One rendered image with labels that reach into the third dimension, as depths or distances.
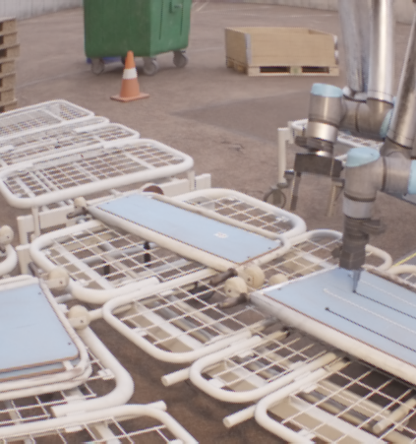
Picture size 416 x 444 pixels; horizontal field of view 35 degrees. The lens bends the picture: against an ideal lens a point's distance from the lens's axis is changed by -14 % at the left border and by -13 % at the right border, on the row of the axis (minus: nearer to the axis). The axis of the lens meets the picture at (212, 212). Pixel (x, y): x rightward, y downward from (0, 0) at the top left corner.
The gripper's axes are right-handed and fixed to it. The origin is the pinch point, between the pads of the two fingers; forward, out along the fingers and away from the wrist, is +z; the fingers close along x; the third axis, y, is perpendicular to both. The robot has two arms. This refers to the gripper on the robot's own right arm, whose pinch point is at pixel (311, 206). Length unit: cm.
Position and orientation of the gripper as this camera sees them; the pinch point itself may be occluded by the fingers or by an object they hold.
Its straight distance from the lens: 191.5
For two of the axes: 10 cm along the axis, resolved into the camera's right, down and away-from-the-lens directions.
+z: -1.9, 9.8, -0.1
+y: 6.7, 1.4, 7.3
